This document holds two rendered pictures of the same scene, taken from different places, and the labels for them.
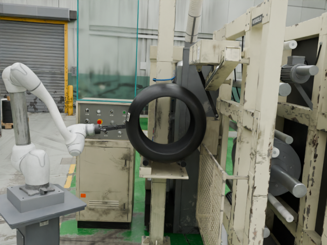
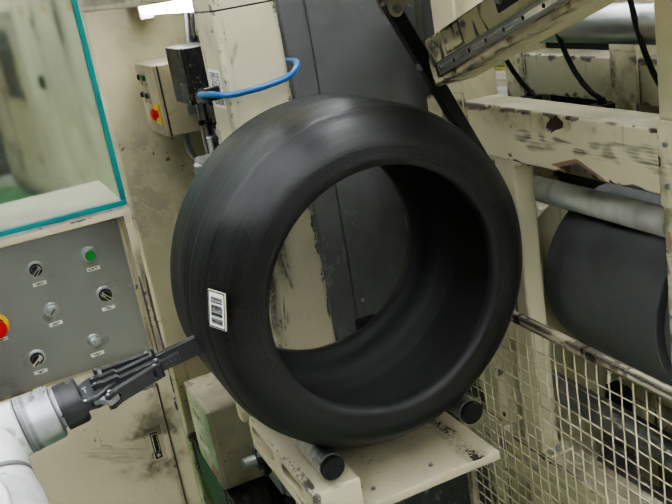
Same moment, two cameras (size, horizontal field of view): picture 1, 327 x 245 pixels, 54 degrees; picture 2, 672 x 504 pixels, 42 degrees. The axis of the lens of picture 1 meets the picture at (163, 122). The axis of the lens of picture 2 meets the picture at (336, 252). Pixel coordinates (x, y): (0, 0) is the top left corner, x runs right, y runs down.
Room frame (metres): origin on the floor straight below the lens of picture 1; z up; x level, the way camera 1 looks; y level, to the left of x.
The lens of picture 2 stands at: (1.01, 0.48, 1.71)
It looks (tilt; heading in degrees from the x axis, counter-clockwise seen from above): 18 degrees down; 341
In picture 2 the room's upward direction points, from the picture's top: 10 degrees counter-clockwise
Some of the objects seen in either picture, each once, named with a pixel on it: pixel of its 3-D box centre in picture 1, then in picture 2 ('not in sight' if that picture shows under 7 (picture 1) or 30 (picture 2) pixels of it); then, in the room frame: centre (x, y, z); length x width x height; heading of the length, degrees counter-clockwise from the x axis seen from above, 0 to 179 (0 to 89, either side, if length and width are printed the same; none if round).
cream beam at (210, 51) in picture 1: (210, 54); not in sight; (2.34, -0.32, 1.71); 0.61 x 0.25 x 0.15; 2
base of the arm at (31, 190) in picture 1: (38, 186); not in sight; (2.07, 0.83, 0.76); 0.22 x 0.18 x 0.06; 45
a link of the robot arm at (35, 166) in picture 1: (36, 166); not in sight; (2.09, 0.85, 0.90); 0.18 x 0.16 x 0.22; 46
